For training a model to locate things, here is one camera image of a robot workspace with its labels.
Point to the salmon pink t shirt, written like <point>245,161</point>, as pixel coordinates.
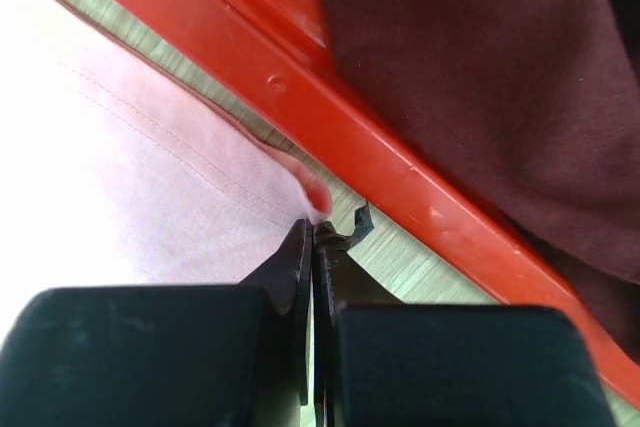
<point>112,173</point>

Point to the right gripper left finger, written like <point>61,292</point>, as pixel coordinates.
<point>166,355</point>

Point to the dark maroon t shirt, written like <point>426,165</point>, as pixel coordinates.
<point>531,104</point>

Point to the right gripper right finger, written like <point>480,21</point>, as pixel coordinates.
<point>382,362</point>

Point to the red plastic bin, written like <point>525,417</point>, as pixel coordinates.
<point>271,54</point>

